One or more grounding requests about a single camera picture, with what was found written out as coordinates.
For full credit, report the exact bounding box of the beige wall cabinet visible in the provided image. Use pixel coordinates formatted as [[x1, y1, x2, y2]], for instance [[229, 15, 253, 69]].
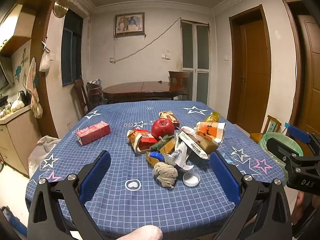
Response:
[[0, 4, 33, 58]]

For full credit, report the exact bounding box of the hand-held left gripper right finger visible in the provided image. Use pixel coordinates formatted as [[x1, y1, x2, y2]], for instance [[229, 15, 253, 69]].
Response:
[[209, 151, 293, 240]]

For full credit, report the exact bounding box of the person's right hand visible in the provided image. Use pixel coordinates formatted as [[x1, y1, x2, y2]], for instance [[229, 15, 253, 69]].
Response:
[[292, 193, 305, 225]]

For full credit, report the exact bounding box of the trash bin with green liner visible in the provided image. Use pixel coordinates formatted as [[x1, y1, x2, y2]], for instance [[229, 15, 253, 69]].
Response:
[[257, 132, 304, 178]]

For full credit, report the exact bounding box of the dark wooden dining chair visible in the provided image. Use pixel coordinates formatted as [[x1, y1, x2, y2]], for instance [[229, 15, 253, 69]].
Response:
[[74, 78, 89, 118], [168, 71, 191, 100]]

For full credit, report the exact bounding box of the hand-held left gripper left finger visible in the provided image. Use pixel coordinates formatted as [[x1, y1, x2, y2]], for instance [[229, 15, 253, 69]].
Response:
[[27, 150, 112, 240]]

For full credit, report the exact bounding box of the yellow cardboard box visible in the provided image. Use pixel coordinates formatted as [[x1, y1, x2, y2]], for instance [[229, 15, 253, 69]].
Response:
[[146, 139, 177, 167]]

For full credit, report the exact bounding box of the red and white cigarette box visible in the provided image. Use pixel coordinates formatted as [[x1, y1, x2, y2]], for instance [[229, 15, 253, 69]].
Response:
[[134, 129, 158, 152]]

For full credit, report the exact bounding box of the white hanging plastic bag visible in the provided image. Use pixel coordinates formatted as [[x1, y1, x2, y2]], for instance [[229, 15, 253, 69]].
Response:
[[39, 51, 51, 72]]

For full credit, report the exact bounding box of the white jar lid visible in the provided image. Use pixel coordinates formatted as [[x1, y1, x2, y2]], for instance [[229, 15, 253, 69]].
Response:
[[182, 172, 201, 187]]

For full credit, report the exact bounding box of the beige floor cabinet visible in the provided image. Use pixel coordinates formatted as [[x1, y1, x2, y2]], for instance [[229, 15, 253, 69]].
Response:
[[0, 105, 42, 178]]

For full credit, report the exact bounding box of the pink red rectangular box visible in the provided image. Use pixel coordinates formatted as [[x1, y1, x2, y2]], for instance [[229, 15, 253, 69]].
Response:
[[76, 121, 111, 146]]

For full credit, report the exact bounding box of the yellow plastic wrapper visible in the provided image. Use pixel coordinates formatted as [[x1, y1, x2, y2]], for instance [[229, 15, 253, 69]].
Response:
[[205, 112, 222, 123]]

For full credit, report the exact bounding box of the framed wall picture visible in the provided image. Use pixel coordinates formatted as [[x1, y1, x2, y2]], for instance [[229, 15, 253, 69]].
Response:
[[114, 12, 145, 38]]

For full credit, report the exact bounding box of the frosted glass double door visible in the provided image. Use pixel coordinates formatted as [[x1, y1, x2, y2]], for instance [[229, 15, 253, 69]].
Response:
[[180, 19, 210, 105]]

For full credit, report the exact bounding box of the pink hanging cloth bag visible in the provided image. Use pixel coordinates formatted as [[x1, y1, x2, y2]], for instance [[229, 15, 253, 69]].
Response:
[[26, 57, 43, 119]]

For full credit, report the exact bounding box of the crumpled orange white carton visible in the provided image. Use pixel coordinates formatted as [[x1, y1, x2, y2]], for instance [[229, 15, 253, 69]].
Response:
[[127, 129, 150, 154]]

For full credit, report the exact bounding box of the dark bag with red straps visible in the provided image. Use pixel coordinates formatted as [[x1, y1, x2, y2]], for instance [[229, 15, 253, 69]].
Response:
[[86, 79, 108, 110]]

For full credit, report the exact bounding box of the blue star-print tablecloth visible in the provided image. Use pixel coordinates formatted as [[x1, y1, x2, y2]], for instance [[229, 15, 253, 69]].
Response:
[[25, 101, 287, 240]]

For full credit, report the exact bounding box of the blue plastic object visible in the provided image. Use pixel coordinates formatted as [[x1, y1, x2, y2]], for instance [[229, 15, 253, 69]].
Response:
[[0, 206, 28, 238]]

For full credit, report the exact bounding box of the white wall cable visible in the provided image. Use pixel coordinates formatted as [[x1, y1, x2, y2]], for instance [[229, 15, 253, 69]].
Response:
[[110, 17, 182, 63]]

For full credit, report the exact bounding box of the red apple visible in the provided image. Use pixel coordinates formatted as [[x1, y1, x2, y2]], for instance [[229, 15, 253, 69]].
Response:
[[151, 118, 175, 141]]

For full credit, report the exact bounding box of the dark window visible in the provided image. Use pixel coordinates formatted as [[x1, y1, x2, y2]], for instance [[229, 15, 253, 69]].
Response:
[[61, 8, 83, 87]]

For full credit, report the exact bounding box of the dark wooden dining table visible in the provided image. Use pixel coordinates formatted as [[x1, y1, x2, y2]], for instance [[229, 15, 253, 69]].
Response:
[[102, 81, 184, 104]]

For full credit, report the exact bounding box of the small red white box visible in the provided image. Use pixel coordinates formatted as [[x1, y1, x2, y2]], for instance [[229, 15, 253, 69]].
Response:
[[159, 111, 180, 128]]

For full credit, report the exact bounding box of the beige knotted rag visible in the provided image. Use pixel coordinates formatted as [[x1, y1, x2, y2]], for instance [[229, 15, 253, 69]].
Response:
[[153, 162, 178, 189]]

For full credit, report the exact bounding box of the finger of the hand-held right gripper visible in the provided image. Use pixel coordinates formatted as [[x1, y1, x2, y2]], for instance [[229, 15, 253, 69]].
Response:
[[265, 136, 305, 167], [286, 125, 320, 156]]

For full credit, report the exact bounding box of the white barcode packet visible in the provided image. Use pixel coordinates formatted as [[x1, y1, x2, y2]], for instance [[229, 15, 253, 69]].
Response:
[[178, 131, 208, 160]]

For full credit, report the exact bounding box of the crumpled white foil packet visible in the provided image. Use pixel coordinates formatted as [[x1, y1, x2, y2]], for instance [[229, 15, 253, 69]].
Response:
[[164, 140, 194, 172]]

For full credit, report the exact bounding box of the small wooden child chair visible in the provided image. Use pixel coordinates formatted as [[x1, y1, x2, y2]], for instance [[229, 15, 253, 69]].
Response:
[[250, 115, 282, 144]]

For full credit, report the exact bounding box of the brown panelled wooden door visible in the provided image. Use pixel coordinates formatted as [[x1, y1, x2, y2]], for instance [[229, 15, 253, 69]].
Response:
[[282, 0, 320, 140]]

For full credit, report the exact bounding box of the gold round wall clock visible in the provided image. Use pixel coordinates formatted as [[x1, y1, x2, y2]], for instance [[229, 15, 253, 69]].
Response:
[[53, 0, 69, 18]]

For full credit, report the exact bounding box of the white bag of garlic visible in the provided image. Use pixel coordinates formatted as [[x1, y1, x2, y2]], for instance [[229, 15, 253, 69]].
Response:
[[10, 100, 25, 112]]

